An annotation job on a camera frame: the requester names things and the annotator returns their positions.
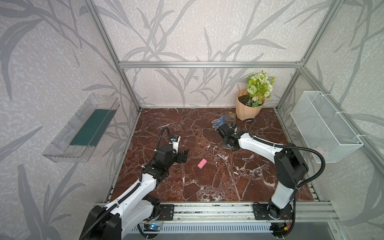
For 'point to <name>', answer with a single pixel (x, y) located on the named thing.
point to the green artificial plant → (259, 86)
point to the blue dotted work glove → (219, 122)
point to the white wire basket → (323, 127)
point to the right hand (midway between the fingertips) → (229, 138)
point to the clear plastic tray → (73, 143)
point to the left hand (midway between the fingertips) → (183, 143)
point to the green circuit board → (154, 227)
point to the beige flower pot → (245, 112)
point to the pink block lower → (202, 163)
